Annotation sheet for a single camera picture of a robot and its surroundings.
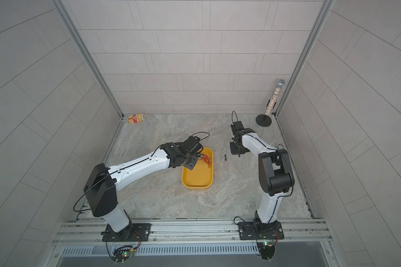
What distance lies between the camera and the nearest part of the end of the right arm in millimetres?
693

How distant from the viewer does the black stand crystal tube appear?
95cm

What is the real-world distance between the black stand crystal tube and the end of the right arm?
0.31 metres
